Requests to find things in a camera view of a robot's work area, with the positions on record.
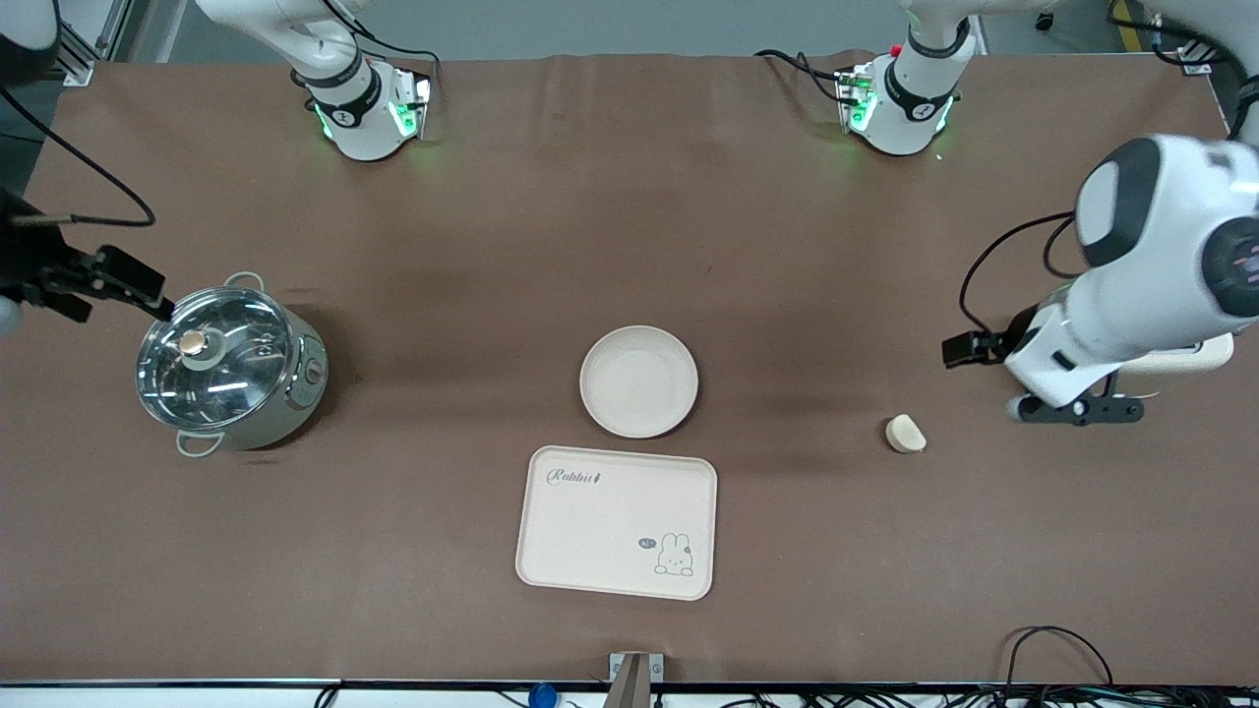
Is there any round beige plate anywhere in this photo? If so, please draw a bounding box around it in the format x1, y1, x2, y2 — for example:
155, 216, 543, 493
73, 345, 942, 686
579, 325, 700, 440

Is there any beige rabbit print tray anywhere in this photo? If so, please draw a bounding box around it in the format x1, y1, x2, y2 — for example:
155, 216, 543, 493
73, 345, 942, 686
515, 445, 718, 602

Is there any glass pot lid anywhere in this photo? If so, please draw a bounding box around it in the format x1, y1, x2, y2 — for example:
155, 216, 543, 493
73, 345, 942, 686
136, 285, 297, 430

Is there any cream two-slot toaster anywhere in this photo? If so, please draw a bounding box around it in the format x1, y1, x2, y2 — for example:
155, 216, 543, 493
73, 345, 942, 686
1119, 333, 1236, 396

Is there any steel electric cooking pot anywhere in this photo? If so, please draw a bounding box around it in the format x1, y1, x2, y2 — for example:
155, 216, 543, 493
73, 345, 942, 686
136, 272, 330, 459

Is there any brown table mat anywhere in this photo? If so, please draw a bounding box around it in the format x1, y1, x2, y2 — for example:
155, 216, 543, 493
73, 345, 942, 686
0, 49, 1259, 685

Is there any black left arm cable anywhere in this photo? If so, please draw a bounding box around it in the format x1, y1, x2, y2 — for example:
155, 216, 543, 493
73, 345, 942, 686
959, 210, 1085, 341

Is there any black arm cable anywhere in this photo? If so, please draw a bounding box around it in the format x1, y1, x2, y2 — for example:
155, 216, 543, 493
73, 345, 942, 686
959, 210, 1085, 341
0, 87, 157, 229

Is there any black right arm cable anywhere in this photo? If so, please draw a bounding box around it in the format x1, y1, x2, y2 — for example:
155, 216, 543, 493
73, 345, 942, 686
0, 87, 157, 229

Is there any aluminium frame profile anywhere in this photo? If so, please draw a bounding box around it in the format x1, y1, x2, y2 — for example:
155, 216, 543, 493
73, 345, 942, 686
54, 0, 136, 88
1146, 0, 1217, 77

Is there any black looped floor cable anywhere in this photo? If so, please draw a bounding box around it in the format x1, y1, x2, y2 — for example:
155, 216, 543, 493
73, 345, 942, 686
1001, 625, 1116, 708

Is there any black left base cable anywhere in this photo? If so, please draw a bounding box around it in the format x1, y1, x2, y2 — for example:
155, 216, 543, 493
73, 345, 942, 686
754, 48, 849, 105

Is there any black base cable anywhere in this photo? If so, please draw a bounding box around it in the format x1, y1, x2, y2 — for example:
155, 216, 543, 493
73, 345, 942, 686
291, 0, 441, 89
754, 48, 849, 105

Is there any black right base cable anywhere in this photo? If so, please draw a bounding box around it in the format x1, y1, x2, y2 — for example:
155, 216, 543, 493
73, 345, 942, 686
291, 0, 441, 89

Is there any grey metal clamp bracket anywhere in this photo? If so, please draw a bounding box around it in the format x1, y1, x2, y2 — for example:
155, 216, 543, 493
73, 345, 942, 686
609, 652, 665, 708

